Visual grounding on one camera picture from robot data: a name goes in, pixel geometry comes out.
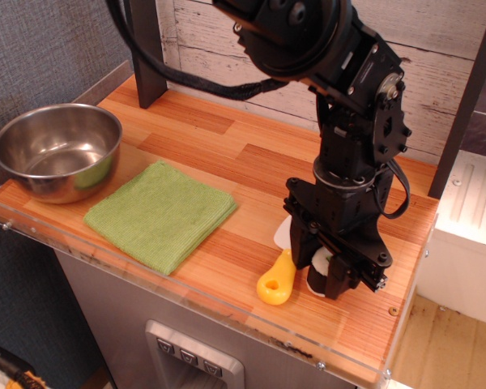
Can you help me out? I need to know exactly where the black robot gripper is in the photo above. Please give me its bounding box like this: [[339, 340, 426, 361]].
[[284, 177, 392, 299]]

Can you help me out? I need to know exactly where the plush sushi roll toy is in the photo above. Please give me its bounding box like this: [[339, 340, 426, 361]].
[[306, 247, 333, 297]]

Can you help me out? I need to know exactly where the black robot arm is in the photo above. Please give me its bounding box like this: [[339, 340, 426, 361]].
[[215, 1, 411, 300]]

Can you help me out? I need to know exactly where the white toy sink unit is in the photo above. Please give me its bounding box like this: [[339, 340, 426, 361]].
[[416, 151, 486, 323]]

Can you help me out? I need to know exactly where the green folded cloth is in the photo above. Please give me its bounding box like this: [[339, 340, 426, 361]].
[[83, 161, 237, 276]]

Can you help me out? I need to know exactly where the silver dispenser button panel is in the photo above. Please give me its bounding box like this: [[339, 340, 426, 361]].
[[145, 320, 245, 388]]

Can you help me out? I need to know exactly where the clear acrylic edge guard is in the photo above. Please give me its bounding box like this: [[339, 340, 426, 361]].
[[0, 186, 437, 388]]

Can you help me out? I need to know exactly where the stainless steel bowl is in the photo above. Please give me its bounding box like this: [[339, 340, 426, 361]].
[[0, 103, 123, 204]]

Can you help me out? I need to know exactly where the yellow handled toy knife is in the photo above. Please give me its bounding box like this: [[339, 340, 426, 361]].
[[256, 216, 296, 306]]

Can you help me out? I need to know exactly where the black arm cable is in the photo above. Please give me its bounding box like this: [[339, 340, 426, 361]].
[[104, 0, 288, 101]]

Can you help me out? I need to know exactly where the dark right shelf post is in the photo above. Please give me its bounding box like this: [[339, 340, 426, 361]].
[[428, 29, 486, 199]]

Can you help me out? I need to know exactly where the dark shelf post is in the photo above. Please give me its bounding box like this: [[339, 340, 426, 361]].
[[124, 0, 168, 109], [428, 29, 486, 199]]

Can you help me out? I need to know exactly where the dark left shelf post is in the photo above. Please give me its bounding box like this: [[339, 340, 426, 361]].
[[124, 0, 168, 109]]

